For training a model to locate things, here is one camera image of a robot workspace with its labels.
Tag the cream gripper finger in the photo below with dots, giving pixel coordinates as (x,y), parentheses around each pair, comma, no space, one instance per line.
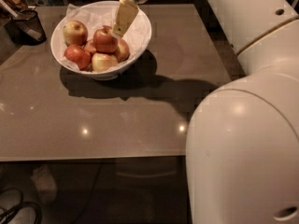
(125,15)

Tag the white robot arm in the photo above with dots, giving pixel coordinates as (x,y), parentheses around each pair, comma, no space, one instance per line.
(242,146)

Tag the red-yellow apple right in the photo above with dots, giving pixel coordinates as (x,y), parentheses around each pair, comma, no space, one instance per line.
(122,51)

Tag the small red apple middle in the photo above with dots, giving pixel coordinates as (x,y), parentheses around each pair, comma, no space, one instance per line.
(89,46)

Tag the white ceramic bowl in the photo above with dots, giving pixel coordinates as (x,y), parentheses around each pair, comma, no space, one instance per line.
(136,49)

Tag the yellow-red apple back left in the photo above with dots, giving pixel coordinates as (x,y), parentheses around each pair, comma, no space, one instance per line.
(75,33)

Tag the pale yellow apple front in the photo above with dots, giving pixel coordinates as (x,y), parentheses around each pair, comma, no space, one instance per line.
(102,62)

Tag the white paper liner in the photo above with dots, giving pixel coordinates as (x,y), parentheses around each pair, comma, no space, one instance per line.
(140,31)

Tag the black mesh pen cup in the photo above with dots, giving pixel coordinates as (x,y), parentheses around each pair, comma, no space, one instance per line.
(26,29)

